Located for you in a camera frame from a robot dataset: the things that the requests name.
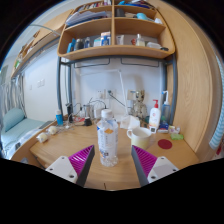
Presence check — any flat round red coaster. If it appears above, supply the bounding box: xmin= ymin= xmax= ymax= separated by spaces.
xmin=157 ymin=138 xmax=173 ymax=150

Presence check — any grey metal shelf frame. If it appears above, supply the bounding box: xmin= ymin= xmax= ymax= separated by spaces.
xmin=55 ymin=54 xmax=178 ymax=126

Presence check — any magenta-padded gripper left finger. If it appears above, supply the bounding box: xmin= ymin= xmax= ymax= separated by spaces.
xmin=45 ymin=144 xmax=96 ymax=188

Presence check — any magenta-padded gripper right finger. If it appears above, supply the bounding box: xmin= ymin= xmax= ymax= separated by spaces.
xmin=130 ymin=144 xmax=180 ymax=188

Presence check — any wooden tree-creature figurine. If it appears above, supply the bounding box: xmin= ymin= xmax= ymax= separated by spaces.
xmin=133 ymin=89 xmax=148 ymax=119

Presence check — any wooden shelf unit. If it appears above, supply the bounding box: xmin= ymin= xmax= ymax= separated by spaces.
xmin=57 ymin=0 xmax=176 ymax=62

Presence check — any blue pump bottle, white pump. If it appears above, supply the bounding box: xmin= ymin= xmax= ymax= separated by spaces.
xmin=161 ymin=90 xmax=172 ymax=124

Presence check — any striped hanging towel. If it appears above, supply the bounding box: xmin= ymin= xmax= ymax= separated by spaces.
xmin=208 ymin=56 xmax=224 ymax=151

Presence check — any white crumpled paper bag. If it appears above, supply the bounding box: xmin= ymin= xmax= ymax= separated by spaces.
xmin=119 ymin=114 xmax=141 ymax=130

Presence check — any clear plastic water bottle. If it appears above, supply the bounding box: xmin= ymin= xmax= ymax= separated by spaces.
xmin=96 ymin=108 xmax=120 ymax=168

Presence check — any white pump bottle, red pump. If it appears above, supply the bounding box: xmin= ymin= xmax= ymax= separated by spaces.
xmin=148 ymin=99 xmax=162 ymax=129

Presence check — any teal pillow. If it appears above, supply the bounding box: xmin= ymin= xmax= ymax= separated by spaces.
xmin=2 ymin=107 xmax=27 ymax=133

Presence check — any long wooden wall shelf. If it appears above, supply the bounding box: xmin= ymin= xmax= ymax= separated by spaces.
xmin=10 ymin=9 xmax=74 ymax=78

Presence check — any cream ceramic cup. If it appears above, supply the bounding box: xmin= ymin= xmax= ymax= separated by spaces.
xmin=126 ymin=126 xmax=153 ymax=150

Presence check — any tall black device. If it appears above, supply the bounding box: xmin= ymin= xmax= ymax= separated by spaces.
xmin=65 ymin=103 xmax=74 ymax=124

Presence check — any small blue bottle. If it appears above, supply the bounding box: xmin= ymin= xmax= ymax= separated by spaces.
xmin=55 ymin=109 xmax=64 ymax=127

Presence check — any white desk lamp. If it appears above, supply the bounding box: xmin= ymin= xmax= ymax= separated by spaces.
xmin=79 ymin=68 xmax=129 ymax=116

